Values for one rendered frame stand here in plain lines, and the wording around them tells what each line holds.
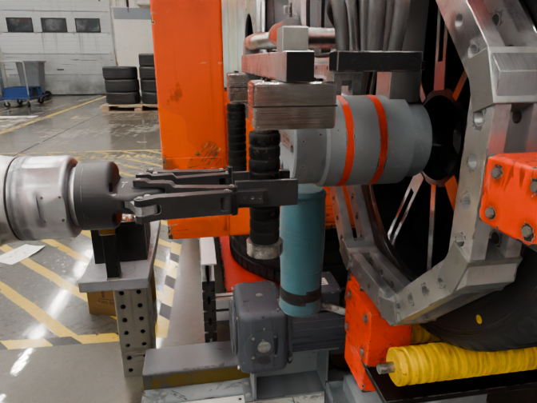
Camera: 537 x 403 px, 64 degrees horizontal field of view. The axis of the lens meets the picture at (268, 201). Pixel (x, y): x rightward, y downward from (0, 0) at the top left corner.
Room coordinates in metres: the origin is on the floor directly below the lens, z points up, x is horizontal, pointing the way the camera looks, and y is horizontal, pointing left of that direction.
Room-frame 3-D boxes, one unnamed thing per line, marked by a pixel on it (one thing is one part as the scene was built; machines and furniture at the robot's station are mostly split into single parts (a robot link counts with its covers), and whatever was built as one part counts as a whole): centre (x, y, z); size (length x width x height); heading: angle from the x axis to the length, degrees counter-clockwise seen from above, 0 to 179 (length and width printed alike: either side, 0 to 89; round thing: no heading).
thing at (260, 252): (0.48, 0.00, 0.83); 0.04 x 0.04 x 0.16
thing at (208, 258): (2.38, 0.37, 0.28); 2.47 x 0.09 x 0.22; 9
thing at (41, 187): (0.44, 0.23, 0.83); 0.09 x 0.06 x 0.09; 9
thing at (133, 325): (1.20, 0.43, 0.21); 0.10 x 0.10 x 0.42; 9
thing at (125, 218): (1.15, 0.42, 0.51); 0.20 x 0.14 x 0.13; 12
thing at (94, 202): (0.45, 0.16, 0.83); 0.09 x 0.08 x 0.07; 99
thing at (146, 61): (8.93, 2.58, 0.55); 1.40 x 0.80 x 1.09; 95
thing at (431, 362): (0.58, -0.32, 0.51); 0.29 x 0.06 x 0.06; 99
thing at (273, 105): (0.49, -0.02, 0.93); 0.09 x 0.05 x 0.05; 99
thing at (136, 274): (1.17, 0.42, 0.44); 0.43 x 0.17 x 0.03; 9
